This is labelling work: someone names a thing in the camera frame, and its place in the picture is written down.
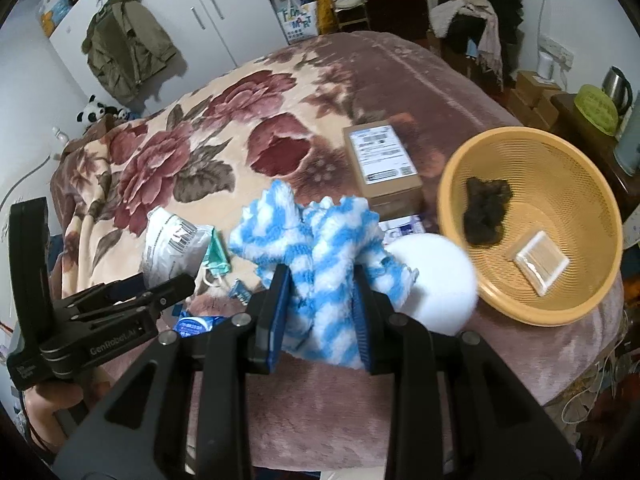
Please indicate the green plastic lid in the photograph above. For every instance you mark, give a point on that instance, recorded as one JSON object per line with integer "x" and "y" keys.
{"x": 595, "y": 107}

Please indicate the blue wet wipes pack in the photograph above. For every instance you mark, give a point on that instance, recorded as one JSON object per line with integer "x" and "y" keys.
{"x": 197, "y": 324}

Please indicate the dark wooden nightstand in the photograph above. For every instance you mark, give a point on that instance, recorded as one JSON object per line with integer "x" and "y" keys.
{"x": 585, "y": 140}

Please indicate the white cylinder device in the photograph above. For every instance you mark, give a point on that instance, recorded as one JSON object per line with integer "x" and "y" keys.
{"x": 546, "y": 67}

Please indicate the dark brown cloth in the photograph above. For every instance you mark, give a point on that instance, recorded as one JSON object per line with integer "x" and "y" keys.
{"x": 487, "y": 210}

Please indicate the floral blanket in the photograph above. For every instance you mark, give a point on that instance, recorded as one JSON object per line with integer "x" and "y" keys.
{"x": 225, "y": 110}

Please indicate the blue white striped towel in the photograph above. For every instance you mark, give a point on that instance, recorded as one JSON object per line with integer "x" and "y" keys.
{"x": 325, "y": 240}

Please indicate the white wardrobe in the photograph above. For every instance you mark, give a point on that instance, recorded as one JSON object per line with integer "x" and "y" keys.
{"x": 225, "y": 10}

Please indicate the panda plush toy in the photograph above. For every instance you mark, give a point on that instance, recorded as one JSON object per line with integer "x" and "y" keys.
{"x": 95, "y": 110}

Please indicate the yellow plastic basket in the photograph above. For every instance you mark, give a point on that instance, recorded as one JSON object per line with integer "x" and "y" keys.
{"x": 575, "y": 200}

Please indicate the green face mask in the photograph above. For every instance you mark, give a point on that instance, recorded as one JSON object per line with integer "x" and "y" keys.
{"x": 217, "y": 255}

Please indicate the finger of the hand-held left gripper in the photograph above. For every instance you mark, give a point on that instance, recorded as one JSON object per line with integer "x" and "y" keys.
{"x": 120, "y": 287}
{"x": 160, "y": 295}

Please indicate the white round jar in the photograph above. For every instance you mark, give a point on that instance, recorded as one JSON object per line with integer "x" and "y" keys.
{"x": 440, "y": 280}

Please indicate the white plastic mailer bag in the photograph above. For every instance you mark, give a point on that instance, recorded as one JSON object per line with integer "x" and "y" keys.
{"x": 170, "y": 245}

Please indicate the white power strip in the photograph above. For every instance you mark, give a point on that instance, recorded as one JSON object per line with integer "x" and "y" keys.
{"x": 557, "y": 50}

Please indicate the white printed shopping bag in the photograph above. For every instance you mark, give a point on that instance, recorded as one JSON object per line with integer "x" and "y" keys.
{"x": 297, "y": 15}

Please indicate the blue printed carton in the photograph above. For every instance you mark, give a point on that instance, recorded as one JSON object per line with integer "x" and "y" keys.
{"x": 55, "y": 7}

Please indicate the blue white paper packet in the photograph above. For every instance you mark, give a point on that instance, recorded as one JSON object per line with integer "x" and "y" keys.
{"x": 402, "y": 225}

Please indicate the small blue sachet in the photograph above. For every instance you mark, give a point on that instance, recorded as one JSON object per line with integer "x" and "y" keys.
{"x": 239, "y": 291}

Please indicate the pile of clothes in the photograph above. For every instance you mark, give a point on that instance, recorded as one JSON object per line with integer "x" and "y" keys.
{"x": 475, "y": 10}

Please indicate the cotton swab pack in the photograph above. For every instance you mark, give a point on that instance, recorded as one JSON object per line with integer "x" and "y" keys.
{"x": 540, "y": 260}

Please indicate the small cardboard box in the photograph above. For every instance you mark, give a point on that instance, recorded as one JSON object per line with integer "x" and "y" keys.
{"x": 542, "y": 115}
{"x": 532, "y": 87}

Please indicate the olive green jacket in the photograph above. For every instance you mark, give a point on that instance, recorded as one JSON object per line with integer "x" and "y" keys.
{"x": 125, "y": 45}

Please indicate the wooden chair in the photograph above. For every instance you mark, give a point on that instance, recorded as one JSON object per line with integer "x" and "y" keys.
{"x": 352, "y": 10}

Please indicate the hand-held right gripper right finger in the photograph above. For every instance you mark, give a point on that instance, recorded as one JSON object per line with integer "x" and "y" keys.
{"x": 362, "y": 320}

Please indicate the yellow plush toy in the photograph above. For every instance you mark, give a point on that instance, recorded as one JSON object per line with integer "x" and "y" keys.
{"x": 322, "y": 10}

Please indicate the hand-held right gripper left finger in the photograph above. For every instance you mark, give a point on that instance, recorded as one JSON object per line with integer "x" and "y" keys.
{"x": 281, "y": 310}

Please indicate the grey blue thermos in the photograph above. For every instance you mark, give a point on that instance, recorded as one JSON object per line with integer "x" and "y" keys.
{"x": 630, "y": 145}

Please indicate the person's left hand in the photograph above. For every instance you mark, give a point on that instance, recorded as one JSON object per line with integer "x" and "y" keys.
{"x": 47, "y": 410}

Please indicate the labelled cardboard box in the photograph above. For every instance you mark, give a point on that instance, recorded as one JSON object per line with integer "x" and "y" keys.
{"x": 382, "y": 180}

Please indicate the steel electric kettle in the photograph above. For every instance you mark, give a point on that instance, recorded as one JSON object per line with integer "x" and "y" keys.
{"x": 617, "y": 90}

